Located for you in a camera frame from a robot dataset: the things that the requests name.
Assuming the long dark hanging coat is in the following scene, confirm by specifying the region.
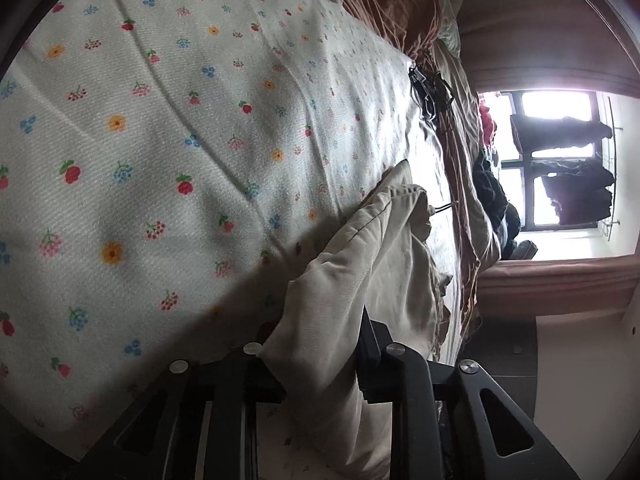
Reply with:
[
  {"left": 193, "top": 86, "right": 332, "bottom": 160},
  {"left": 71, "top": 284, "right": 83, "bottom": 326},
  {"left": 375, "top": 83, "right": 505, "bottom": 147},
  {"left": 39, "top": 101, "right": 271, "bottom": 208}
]
[{"left": 509, "top": 114, "right": 614, "bottom": 155}]

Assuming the dark hanging jacket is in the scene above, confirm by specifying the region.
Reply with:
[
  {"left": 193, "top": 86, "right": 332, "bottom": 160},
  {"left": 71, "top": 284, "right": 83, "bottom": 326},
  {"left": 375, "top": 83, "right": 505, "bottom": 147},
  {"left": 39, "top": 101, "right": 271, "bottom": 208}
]
[
  {"left": 547, "top": 195, "right": 614, "bottom": 225},
  {"left": 531, "top": 162, "right": 615, "bottom": 201}
]

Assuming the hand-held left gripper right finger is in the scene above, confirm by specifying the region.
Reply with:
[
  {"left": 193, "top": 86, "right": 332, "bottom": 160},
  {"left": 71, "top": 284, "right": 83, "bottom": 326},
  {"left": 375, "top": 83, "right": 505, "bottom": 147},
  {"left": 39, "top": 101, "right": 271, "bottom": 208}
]
[{"left": 356, "top": 307, "right": 581, "bottom": 480}]

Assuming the pink curtain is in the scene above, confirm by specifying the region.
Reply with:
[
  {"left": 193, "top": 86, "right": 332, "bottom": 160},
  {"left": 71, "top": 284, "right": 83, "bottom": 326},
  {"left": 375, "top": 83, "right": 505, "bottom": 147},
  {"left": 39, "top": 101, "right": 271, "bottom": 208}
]
[
  {"left": 477, "top": 254, "right": 638, "bottom": 313},
  {"left": 452, "top": 0, "right": 638, "bottom": 93}
]

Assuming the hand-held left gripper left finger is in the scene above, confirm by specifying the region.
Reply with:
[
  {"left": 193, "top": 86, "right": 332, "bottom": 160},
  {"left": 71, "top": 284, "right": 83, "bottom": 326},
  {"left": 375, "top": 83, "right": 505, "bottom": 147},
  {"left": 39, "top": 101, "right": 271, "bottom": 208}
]
[{"left": 75, "top": 342, "right": 287, "bottom": 480}]

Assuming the pale pillow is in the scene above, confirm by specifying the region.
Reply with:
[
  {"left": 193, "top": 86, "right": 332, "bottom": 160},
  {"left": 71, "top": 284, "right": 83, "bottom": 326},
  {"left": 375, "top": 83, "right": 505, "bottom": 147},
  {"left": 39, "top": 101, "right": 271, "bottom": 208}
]
[{"left": 439, "top": 0, "right": 465, "bottom": 58}]

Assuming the brown blanket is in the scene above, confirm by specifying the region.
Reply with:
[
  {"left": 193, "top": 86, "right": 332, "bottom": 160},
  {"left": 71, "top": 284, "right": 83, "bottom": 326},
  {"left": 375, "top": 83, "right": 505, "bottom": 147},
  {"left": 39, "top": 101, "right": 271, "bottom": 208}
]
[{"left": 277, "top": 0, "right": 483, "bottom": 356}]

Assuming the grey cushion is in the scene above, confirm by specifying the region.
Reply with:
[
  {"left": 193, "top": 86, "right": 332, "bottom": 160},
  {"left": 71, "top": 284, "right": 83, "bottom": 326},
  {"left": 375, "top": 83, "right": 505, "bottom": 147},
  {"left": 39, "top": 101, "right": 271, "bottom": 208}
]
[{"left": 502, "top": 240, "right": 540, "bottom": 262}]

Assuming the beige jacket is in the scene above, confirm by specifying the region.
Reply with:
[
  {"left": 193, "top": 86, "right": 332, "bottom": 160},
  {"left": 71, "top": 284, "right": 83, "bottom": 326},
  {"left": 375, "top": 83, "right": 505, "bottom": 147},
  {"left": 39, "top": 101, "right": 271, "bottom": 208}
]
[{"left": 260, "top": 159, "right": 453, "bottom": 480}]

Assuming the dark framed window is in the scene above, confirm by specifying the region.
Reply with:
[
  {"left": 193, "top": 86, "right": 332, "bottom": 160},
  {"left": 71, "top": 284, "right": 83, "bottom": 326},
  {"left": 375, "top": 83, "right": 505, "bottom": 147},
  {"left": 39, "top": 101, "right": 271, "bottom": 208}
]
[{"left": 479, "top": 89, "right": 617, "bottom": 235}]

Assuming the metal clothes rod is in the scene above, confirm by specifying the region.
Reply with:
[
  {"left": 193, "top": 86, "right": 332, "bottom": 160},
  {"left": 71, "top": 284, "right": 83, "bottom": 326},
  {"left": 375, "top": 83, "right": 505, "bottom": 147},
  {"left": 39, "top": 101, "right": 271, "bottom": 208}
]
[{"left": 600, "top": 96, "right": 627, "bottom": 242}]

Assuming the white floral bed sheet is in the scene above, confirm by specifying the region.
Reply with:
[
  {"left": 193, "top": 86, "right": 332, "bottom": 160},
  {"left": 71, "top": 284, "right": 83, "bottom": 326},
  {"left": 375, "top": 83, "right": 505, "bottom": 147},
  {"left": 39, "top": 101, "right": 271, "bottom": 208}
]
[{"left": 0, "top": 0, "right": 466, "bottom": 480}]

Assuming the red cloth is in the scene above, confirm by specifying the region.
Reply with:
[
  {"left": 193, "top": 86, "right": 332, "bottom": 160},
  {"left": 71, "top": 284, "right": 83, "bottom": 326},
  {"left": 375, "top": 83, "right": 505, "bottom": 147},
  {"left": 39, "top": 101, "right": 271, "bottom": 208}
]
[{"left": 477, "top": 102, "right": 500, "bottom": 153}]

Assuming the black clothes pile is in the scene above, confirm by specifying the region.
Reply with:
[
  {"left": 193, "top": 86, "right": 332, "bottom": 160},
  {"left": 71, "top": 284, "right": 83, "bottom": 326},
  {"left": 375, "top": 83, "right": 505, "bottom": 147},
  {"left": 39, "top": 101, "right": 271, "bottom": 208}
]
[{"left": 472, "top": 152, "right": 523, "bottom": 261}]

